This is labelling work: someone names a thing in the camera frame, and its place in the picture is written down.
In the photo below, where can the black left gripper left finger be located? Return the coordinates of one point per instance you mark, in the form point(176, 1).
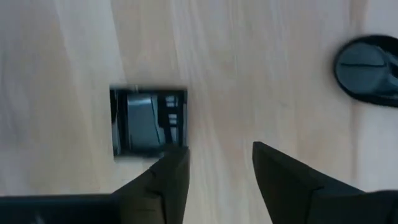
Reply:
point(168, 193)

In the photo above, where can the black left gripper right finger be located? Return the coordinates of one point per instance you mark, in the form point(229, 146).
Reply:
point(280, 186)

